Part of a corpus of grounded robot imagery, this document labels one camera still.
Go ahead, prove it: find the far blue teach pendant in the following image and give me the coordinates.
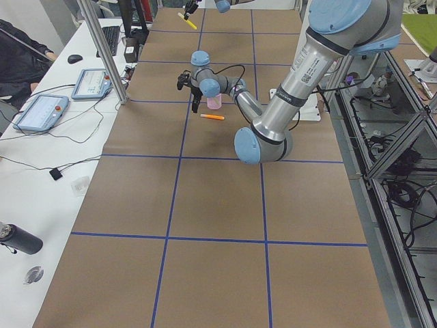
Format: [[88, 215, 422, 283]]
[[71, 68, 112, 100]]

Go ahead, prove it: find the black computer mouse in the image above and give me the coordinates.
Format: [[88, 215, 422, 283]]
[[67, 54, 83, 64]]

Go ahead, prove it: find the blue teach pendant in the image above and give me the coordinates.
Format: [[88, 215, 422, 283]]
[[12, 94, 70, 132], [71, 68, 112, 100]]

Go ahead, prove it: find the small black adapter puck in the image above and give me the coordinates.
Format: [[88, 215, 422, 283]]
[[49, 167, 63, 181]]

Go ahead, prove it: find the black keyboard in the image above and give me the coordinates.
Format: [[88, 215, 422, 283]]
[[102, 25, 121, 56]]

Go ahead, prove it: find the orange highlighter pen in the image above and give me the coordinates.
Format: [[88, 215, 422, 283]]
[[200, 114, 225, 120]]

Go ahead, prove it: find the black monitor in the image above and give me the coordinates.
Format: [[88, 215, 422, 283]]
[[117, 0, 149, 39]]

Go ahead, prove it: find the aluminium frame post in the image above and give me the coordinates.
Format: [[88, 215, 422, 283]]
[[77, 0, 128, 105]]

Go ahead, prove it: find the near blue teach pendant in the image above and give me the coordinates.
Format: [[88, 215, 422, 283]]
[[12, 94, 70, 132]]

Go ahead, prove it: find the pink mesh pen holder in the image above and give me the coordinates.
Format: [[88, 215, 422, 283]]
[[207, 94, 222, 110]]

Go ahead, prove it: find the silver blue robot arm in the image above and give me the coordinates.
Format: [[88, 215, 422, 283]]
[[188, 0, 404, 165], [182, 0, 253, 21]]

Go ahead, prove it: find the person in black jacket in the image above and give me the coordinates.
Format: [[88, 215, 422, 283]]
[[1, 20, 57, 109]]

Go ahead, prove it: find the black water bottle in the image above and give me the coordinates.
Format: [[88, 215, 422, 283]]
[[1, 222, 43, 255]]

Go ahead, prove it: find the yellow highlighter pen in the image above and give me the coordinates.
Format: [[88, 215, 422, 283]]
[[178, 12, 197, 30]]

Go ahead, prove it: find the small black box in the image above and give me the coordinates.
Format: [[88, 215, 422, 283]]
[[124, 38, 139, 63]]

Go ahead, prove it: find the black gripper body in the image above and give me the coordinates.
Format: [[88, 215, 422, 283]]
[[190, 84, 203, 98], [186, 0, 199, 12]]

